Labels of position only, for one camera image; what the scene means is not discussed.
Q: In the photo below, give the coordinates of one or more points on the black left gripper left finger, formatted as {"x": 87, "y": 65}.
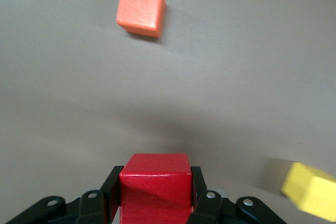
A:
{"x": 89, "y": 208}

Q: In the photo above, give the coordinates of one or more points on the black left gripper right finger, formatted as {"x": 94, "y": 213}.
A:
{"x": 218, "y": 211}

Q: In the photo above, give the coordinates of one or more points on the red wooden block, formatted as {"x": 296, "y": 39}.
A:
{"x": 155, "y": 182}

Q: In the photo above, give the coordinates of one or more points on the yellow wooden block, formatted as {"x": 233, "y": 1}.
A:
{"x": 309, "y": 192}

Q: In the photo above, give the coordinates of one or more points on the orange wooden block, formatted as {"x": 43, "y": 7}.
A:
{"x": 140, "y": 9}

